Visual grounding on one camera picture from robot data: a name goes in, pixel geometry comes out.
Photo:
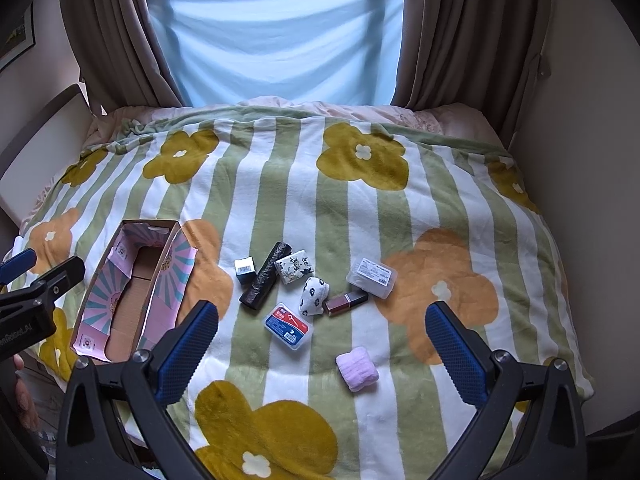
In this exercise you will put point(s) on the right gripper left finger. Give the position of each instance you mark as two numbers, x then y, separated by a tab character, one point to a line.
92	441

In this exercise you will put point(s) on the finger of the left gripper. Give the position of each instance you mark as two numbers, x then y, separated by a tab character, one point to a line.
17	265
48	287

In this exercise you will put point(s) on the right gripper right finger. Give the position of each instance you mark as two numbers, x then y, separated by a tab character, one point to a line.
528	418

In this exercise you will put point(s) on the pink cardboard box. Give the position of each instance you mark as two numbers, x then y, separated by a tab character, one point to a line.
135	295

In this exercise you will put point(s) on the pink fluffy towel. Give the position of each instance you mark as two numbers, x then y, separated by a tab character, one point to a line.
357	369

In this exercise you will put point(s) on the black garbage bag roll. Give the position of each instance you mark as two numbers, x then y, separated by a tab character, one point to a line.
258	290

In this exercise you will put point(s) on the small blue white box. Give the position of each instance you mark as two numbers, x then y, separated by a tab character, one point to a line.
245	270

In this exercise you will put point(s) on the red blue floss box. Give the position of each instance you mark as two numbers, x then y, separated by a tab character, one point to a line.
287	327

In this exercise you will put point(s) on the clear plastic case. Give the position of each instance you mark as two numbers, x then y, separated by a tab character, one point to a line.
372	277

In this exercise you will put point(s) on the floral tissue pack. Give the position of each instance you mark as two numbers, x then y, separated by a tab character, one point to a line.
292	268

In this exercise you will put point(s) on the black white spotted sock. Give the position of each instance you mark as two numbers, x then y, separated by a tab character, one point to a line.
315	292

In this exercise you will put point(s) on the person's left hand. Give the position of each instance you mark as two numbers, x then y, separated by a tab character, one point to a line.
28	414

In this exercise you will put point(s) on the white headboard panel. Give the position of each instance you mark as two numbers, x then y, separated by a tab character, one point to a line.
49	143

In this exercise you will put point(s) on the left brown curtain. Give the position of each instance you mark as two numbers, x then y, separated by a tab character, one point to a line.
118	54

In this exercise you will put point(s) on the brown curtain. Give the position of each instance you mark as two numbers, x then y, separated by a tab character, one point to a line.
481	53
118	54

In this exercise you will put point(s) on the striped floral blanket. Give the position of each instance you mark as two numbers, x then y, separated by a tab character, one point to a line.
321	242

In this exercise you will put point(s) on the pink bed sheet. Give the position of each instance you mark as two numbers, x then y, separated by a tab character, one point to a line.
454	121

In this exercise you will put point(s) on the light blue window sheet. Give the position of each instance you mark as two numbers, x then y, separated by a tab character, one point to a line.
227	51

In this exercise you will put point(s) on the right brown curtain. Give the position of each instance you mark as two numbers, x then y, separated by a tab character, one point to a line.
481	53

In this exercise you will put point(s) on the framed wall picture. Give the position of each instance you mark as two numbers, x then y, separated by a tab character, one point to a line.
21	39

